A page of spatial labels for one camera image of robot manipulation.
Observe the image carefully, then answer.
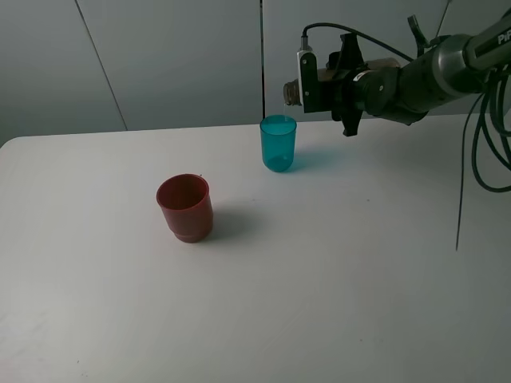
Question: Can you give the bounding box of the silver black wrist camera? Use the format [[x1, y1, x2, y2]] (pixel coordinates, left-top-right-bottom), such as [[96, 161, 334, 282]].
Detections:
[[297, 50, 320, 113]]

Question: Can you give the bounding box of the teal translucent plastic cup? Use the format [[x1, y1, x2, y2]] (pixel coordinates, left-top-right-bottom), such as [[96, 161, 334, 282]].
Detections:
[[259, 115, 297, 172]]

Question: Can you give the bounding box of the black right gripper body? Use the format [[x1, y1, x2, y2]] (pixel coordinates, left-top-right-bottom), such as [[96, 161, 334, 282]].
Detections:
[[318, 59, 399, 116]]

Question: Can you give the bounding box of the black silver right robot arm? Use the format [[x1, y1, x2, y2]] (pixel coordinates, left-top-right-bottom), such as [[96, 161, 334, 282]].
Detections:
[[310, 13, 510, 136]]

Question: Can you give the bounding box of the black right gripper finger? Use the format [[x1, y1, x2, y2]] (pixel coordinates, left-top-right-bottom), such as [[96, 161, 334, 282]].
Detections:
[[327, 33, 364, 72], [331, 107, 362, 137]]

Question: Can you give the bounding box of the smoky translucent plastic bottle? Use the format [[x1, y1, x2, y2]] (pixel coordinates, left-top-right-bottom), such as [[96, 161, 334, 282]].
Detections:
[[283, 57, 401, 106]]

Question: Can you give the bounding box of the red plastic cup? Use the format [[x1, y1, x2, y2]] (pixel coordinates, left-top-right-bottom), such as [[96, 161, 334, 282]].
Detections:
[[156, 174, 213, 243]]

